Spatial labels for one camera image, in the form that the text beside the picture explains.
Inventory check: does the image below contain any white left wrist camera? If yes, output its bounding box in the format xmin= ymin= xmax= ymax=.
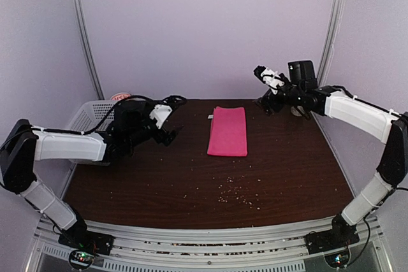
xmin=149 ymin=104 xmax=173 ymax=129

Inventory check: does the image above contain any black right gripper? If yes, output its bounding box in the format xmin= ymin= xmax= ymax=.
xmin=252 ymin=73 xmax=303 ymax=117

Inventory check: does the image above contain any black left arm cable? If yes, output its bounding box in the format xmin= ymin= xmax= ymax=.
xmin=38 ymin=94 xmax=188 ymax=136

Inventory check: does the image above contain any left aluminium post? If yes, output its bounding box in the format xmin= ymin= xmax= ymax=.
xmin=73 ymin=0 xmax=105 ymax=100

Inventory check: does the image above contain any pink towel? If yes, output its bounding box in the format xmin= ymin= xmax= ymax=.
xmin=207 ymin=106 xmax=247 ymax=157

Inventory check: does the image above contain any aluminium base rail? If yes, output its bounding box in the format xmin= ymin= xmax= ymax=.
xmin=23 ymin=217 xmax=396 ymax=271

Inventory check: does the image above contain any aluminium post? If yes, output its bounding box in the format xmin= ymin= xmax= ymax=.
xmin=73 ymin=0 xmax=105 ymax=100
xmin=317 ymin=0 xmax=345 ymax=85

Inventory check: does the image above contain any red white bowl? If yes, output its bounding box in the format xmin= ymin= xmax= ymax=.
xmin=110 ymin=92 xmax=131 ymax=101

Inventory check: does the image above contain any right aluminium post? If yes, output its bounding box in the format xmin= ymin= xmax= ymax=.
xmin=317 ymin=0 xmax=345 ymax=85

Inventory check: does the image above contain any beige printed mug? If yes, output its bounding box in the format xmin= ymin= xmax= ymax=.
xmin=291 ymin=106 xmax=309 ymax=118

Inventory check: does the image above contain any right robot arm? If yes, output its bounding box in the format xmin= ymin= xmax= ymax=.
xmin=254 ymin=61 xmax=407 ymax=248

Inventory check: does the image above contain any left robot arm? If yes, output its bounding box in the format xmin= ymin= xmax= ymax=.
xmin=1 ymin=95 xmax=187 ymax=249

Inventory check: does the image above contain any white plastic basket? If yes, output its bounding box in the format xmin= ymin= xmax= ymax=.
xmin=67 ymin=100 xmax=117 ymax=166

